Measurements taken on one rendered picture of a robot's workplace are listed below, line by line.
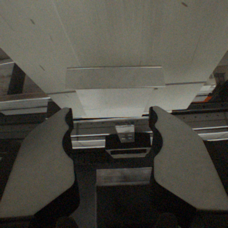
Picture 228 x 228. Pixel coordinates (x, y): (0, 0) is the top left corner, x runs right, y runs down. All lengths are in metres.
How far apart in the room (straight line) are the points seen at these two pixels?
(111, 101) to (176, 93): 0.08
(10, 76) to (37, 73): 0.19
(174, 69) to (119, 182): 0.17
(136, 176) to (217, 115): 0.39
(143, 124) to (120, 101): 0.31
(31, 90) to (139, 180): 0.22
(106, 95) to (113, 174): 0.12
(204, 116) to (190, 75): 0.39
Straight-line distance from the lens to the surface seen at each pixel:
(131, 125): 0.31
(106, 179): 0.26
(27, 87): 0.32
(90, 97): 0.21
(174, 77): 0.18
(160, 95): 0.22
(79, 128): 0.54
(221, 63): 0.43
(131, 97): 0.21
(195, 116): 0.56
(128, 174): 0.26
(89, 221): 0.81
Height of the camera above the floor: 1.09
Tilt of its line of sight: 21 degrees down
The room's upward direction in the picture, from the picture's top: 178 degrees clockwise
